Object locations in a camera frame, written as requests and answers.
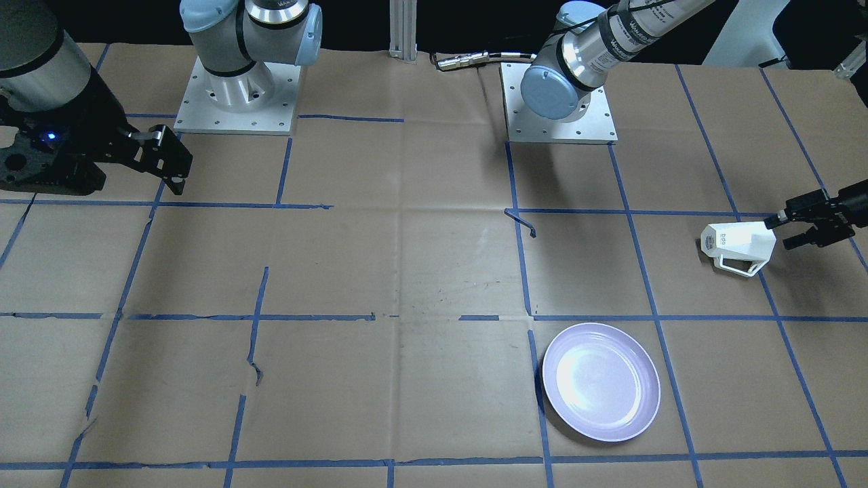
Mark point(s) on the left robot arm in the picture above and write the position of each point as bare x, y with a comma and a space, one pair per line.
577, 58

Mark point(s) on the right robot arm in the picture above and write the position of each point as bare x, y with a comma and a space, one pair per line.
41, 65

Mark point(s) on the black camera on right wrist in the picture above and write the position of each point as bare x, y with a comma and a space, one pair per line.
43, 156

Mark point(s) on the purple plate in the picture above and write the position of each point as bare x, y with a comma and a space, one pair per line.
601, 382

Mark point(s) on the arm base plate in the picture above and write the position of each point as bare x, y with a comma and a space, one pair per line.
262, 101
542, 107

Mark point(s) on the aluminium frame post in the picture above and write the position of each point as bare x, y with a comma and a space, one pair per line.
402, 30

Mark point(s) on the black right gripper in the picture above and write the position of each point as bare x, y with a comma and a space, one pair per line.
95, 114

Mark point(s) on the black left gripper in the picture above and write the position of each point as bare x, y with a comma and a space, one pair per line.
856, 205

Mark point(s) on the white faceted cup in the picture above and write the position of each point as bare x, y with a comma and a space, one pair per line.
742, 248

